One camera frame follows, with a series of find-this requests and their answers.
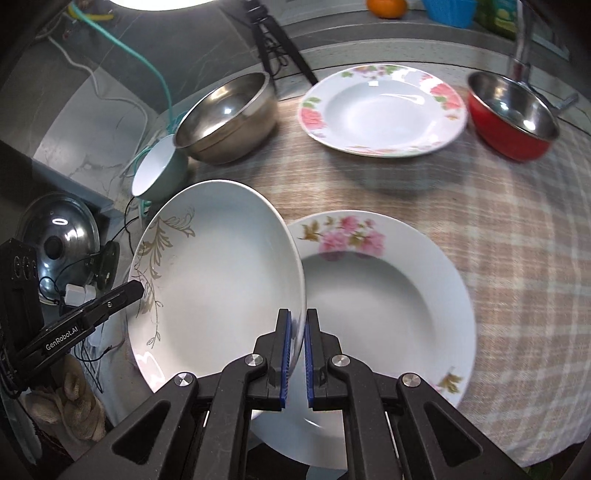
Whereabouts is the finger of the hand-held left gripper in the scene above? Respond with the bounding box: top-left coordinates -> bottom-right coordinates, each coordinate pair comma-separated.
59,281 -> 145,325

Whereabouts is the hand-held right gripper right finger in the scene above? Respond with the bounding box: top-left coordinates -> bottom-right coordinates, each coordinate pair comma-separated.
302,308 -> 532,480

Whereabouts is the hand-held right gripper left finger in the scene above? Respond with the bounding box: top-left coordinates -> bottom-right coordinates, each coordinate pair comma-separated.
55,308 -> 294,480

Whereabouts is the white plate with pink blossoms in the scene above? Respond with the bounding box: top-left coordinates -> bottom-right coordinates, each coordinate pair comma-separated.
252,210 -> 477,457

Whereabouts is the white plate with gold leaves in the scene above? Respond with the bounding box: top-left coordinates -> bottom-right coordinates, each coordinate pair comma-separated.
127,180 -> 308,409

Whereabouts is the stainless steel bowl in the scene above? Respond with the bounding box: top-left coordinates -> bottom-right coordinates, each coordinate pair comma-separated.
173,71 -> 279,165

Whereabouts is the white plate with red-flowered rim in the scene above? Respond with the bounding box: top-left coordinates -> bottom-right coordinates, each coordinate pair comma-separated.
298,65 -> 468,158

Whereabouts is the red bowl with steel inside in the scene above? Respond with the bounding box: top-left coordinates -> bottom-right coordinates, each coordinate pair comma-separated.
466,71 -> 561,162

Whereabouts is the black round stand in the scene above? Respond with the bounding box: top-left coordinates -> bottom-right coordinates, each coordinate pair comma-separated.
95,240 -> 121,291

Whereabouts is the white plug adapter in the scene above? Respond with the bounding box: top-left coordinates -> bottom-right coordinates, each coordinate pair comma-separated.
65,284 -> 98,305

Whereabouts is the steel pot lid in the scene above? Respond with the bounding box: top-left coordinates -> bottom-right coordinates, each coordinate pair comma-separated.
16,191 -> 101,305

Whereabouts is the pale knitted cloth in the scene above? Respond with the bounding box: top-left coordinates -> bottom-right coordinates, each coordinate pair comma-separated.
21,353 -> 108,444

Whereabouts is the pale green bowl, white inside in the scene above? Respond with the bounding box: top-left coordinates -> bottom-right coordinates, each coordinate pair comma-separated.
130,134 -> 190,202

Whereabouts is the beige plaid tablecloth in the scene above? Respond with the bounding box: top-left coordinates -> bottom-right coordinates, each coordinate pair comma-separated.
185,41 -> 591,467

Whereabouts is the yellow object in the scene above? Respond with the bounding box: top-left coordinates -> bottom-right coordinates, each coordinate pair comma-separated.
68,2 -> 115,21

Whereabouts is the bright round lamp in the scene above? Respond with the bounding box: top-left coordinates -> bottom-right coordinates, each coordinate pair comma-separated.
111,0 -> 218,10

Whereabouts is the black tripod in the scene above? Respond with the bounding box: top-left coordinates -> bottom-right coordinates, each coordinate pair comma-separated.
240,0 -> 319,86

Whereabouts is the orange fruit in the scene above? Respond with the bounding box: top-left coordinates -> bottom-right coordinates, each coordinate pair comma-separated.
367,0 -> 408,19

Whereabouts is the grey metal fixture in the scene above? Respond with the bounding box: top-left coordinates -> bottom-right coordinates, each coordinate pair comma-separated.
508,21 -> 580,114

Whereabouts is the blue fluted cup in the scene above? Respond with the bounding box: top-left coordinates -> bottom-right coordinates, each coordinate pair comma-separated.
422,0 -> 477,27

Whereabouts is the green box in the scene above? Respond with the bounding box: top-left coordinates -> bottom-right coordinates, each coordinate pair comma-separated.
475,0 -> 518,40

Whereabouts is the white cable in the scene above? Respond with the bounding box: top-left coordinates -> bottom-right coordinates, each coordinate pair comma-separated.
46,34 -> 148,153

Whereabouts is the teal cable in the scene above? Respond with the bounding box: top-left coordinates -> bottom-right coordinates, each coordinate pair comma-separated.
69,0 -> 175,139

